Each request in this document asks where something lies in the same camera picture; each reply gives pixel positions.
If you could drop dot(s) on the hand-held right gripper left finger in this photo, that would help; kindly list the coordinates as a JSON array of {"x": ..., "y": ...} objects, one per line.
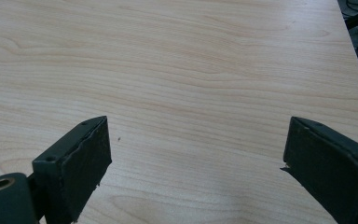
[{"x": 71, "y": 165}]

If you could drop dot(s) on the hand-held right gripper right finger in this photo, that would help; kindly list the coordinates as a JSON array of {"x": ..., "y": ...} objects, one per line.
[{"x": 329, "y": 168}]

